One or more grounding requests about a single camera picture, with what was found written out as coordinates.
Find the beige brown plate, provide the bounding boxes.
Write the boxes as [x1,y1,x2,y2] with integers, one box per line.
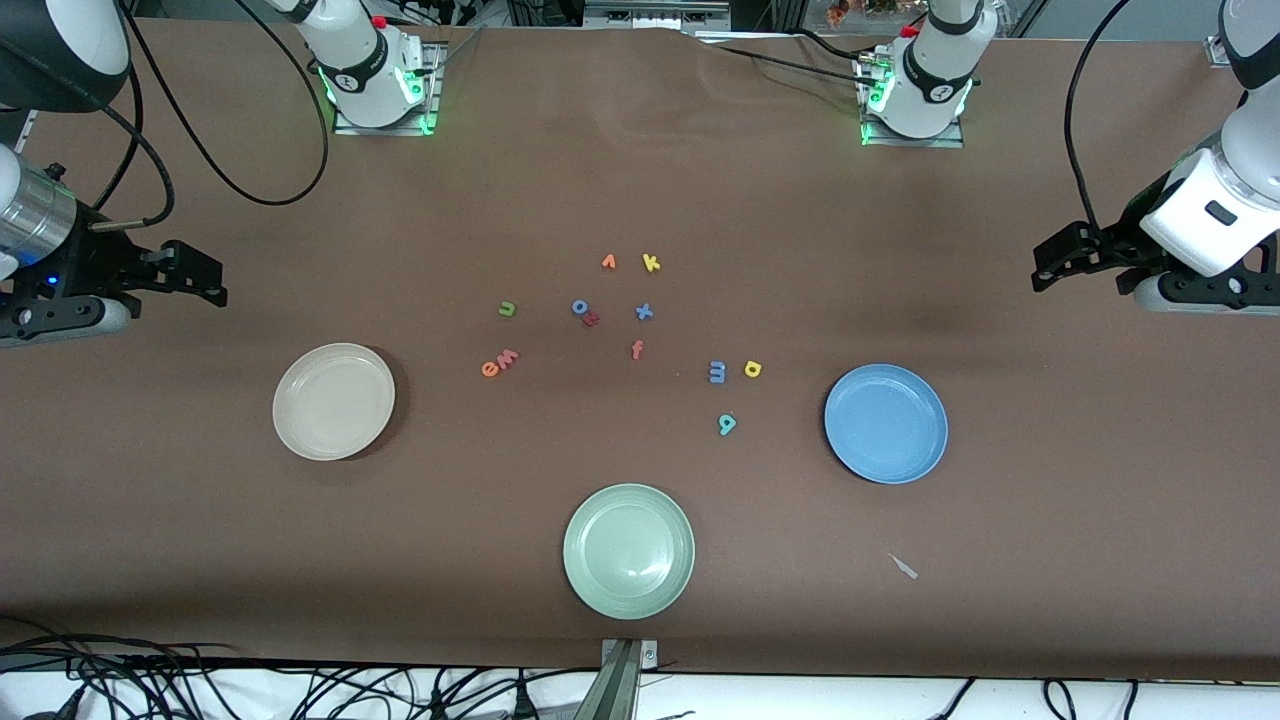
[272,343,396,462]

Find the blue plate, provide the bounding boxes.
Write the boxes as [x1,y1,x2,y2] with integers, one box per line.
[824,363,949,486]

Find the dried reddish flowers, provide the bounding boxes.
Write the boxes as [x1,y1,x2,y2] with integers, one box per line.
[825,0,926,26]

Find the brown table cover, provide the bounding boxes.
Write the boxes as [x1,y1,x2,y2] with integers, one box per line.
[0,15,1280,681]

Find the pale green plate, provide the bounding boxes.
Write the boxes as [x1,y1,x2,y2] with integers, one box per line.
[562,483,696,621]

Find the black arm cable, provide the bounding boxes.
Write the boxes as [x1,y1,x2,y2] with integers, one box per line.
[85,0,332,231]
[1063,0,1136,257]

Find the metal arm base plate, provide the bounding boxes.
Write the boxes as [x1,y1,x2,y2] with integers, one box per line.
[332,40,442,137]
[858,52,967,149]

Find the thin black table cable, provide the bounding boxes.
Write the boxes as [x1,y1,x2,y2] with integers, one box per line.
[715,42,876,86]
[793,28,873,65]

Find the black cable tangle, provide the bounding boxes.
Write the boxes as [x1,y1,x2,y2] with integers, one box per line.
[0,615,601,720]

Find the aluminium frame bar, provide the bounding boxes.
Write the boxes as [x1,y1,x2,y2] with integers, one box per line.
[583,0,731,29]

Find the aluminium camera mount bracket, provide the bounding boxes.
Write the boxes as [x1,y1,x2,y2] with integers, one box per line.
[575,638,661,720]

